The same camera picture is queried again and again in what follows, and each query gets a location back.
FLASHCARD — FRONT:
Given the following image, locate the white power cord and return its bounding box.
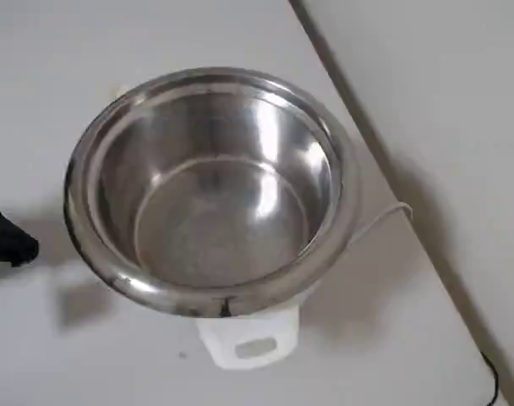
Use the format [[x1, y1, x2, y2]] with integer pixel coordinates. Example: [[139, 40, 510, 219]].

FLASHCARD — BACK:
[[345, 201, 414, 251]]

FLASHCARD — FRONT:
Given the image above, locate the white rice cooker body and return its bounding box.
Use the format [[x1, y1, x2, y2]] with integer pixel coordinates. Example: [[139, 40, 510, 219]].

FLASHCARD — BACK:
[[195, 270, 325, 371]]

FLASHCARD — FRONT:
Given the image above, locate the thin black cable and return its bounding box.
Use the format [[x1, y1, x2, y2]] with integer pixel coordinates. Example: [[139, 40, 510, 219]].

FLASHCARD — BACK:
[[478, 349, 501, 406]]

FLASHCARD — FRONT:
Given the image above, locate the steel inner pot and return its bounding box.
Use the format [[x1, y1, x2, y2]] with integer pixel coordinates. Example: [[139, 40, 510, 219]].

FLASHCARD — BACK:
[[63, 65, 363, 319]]

